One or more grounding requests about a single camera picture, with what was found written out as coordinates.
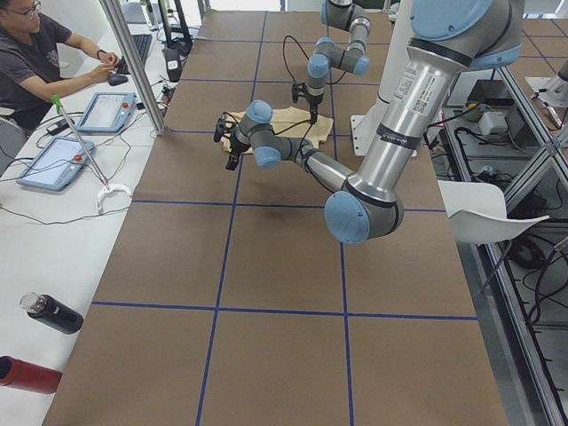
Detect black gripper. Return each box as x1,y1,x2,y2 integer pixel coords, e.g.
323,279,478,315
306,91,322,124
225,133,251,171

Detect cream long-sleeve printed shirt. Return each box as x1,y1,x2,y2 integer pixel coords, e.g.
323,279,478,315
231,99,333,168

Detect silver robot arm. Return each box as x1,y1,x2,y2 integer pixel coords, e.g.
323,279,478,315
304,0,372,124
215,1,525,244

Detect black monitor stand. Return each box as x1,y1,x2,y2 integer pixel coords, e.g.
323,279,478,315
158,0,193,58

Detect upper blue teach pendant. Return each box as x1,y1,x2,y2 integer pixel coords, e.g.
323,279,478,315
76,92,137,134

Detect blue teach pendant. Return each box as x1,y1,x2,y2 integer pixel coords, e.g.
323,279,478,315
16,137,88,192
76,92,137,134

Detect black computer mouse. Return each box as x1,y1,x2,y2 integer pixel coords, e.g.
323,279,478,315
108,74,129,86

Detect black keyboard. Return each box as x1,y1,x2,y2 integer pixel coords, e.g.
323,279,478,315
116,34,153,75

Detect lower blue teach pendant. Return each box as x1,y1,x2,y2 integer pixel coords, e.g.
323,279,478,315
16,137,88,192

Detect white plastic chair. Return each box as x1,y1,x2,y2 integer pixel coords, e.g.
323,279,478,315
437,179,551,294

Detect seated man grey shirt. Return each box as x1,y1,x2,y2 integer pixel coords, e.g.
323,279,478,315
1,1,119,134

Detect black water bottle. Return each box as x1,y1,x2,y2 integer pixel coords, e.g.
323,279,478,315
20,292,83,335

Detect red bottle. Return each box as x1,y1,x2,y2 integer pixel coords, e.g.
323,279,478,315
1,356,62,394

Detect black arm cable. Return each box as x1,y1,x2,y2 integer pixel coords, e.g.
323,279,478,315
282,35,351,86
219,110,316,170

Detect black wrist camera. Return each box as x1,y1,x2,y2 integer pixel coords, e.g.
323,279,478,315
213,112,239,143
291,83,307,104

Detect aluminium side frame rails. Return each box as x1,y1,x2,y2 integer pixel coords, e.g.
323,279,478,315
441,53,567,425

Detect aluminium frame post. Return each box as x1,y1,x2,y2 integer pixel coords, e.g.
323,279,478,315
99,0,166,136

